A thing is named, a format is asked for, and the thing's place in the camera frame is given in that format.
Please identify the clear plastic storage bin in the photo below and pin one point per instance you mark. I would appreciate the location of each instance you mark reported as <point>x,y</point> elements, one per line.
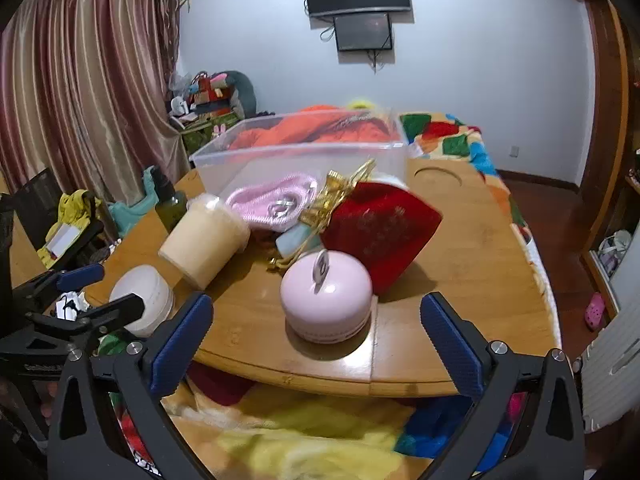
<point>223,171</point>

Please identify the white round jar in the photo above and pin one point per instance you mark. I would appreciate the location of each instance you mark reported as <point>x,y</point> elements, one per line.
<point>158,298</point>

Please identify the beige lidded plastic tub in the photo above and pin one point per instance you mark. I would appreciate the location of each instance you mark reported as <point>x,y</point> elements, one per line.
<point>205,239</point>

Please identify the grey plush toy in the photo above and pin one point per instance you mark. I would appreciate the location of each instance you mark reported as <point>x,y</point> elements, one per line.
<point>243,100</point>

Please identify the teal rocking horse toy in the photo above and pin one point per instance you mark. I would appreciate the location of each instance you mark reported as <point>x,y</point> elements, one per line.
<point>126,217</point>

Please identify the dark green spray bottle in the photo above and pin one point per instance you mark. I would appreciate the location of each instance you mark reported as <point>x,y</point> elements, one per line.
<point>171,203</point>

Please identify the green storage box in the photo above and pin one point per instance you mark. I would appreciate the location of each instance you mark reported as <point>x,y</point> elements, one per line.
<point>205,129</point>

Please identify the small wall monitor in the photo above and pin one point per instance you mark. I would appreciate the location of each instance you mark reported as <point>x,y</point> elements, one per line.
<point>363,32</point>

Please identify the colourful patchwork blanket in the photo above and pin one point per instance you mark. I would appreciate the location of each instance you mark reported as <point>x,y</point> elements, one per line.
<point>444,136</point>

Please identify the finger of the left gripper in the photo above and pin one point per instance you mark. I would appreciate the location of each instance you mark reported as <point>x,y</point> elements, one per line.
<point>42,290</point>
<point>94,323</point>

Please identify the red velvet pouch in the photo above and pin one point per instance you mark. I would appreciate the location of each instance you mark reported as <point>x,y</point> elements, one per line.
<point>384,227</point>

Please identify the pink slipper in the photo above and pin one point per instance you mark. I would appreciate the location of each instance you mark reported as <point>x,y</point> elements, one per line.
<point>595,311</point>

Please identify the yellow curved pillow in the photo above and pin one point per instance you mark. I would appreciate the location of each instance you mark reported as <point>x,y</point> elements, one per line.
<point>361,104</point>

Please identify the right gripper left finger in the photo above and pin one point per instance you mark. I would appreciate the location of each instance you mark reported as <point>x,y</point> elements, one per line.
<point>85,438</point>

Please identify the orange puffer jacket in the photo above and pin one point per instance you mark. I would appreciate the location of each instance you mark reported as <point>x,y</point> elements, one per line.
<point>318,124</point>

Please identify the gold tassel ornament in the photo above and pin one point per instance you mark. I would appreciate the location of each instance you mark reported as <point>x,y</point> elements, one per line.
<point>317,216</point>

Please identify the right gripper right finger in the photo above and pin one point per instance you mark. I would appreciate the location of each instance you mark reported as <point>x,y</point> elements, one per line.
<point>547,440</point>

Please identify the wooden wardrobe shelves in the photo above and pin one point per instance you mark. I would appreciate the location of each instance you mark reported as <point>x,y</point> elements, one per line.
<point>605,188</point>

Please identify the pink striped curtain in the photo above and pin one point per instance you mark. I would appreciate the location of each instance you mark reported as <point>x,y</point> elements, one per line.
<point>84,93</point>

